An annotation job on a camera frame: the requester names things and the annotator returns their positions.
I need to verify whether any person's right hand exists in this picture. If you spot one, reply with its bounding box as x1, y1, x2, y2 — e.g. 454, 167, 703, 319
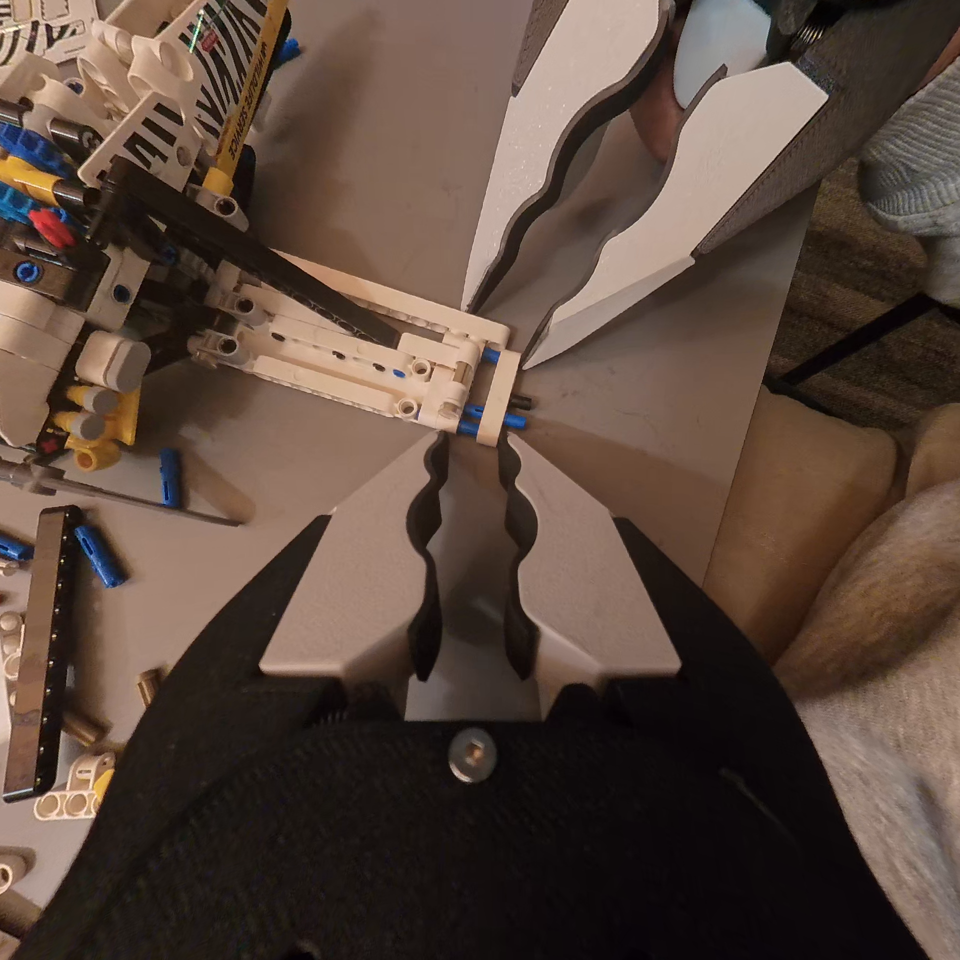
636, 54, 691, 165

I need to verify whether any black metal bar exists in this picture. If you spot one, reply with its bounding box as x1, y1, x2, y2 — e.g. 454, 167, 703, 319
772, 288, 960, 387

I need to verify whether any zebra striped lego helicopter model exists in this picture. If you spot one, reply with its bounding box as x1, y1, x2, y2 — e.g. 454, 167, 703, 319
0, 0, 513, 528

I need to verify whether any zebra print sticker sheet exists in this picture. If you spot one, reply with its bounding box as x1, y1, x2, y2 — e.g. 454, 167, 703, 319
0, 0, 99, 61

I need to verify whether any long black lego beam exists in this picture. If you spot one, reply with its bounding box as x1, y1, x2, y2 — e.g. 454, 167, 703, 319
2, 506, 84, 804

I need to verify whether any white three-hole lego connector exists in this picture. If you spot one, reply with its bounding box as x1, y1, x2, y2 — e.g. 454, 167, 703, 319
33, 750, 117, 820

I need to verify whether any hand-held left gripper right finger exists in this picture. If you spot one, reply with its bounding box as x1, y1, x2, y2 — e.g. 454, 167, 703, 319
501, 435, 684, 710

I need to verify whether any tan cushion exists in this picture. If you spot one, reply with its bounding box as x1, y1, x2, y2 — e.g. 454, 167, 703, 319
701, 386, 901, 661

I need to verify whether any short white lego beam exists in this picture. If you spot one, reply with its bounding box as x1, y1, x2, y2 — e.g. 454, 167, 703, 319
461, 348, 537, 449

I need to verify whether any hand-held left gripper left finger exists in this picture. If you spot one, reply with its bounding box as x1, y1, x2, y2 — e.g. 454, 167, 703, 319
257, 431, 451, 687

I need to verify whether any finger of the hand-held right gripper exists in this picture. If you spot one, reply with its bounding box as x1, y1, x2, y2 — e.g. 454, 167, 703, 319
519, 61, 858, 370
459, 0, 676, 315

